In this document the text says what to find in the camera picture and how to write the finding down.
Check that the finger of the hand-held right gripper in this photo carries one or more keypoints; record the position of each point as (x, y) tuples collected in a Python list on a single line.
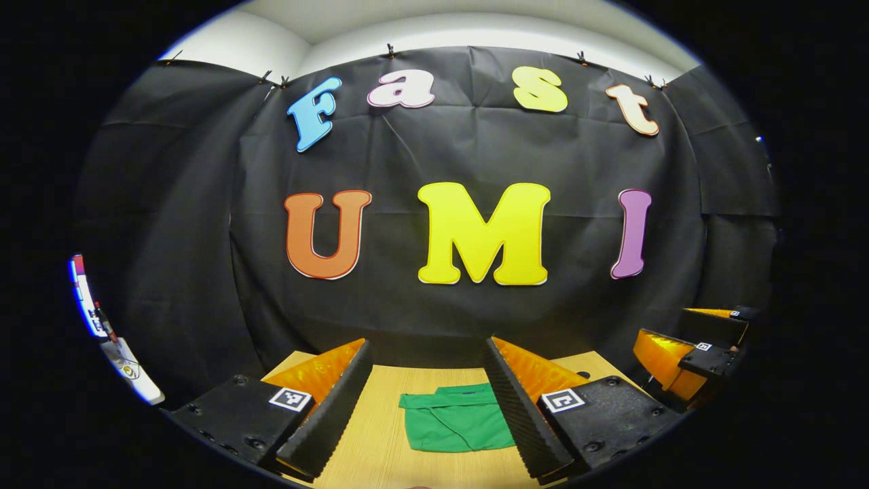
[(713, 326), (709, 361)]

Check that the row of black cloth clips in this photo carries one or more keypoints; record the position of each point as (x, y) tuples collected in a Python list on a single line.
[(390, 49)]

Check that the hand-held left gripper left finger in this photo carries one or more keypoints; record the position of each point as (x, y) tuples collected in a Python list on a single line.
[(336, 414)]

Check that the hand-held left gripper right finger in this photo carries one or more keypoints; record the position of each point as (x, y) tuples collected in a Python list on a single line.
[(516, 414)]

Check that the red bottle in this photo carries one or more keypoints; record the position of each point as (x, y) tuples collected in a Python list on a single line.
[(105, 326)]

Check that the white side table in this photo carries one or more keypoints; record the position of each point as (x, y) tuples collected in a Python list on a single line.
[(139, 380)]

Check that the black backdrop cloth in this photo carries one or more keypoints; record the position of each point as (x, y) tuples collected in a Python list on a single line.
[(380, 156)]

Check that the computer monitor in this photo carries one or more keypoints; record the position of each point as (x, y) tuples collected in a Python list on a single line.
[(85, 299)]

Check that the green T-shirt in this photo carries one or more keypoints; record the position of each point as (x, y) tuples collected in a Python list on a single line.
[(455, 424)]

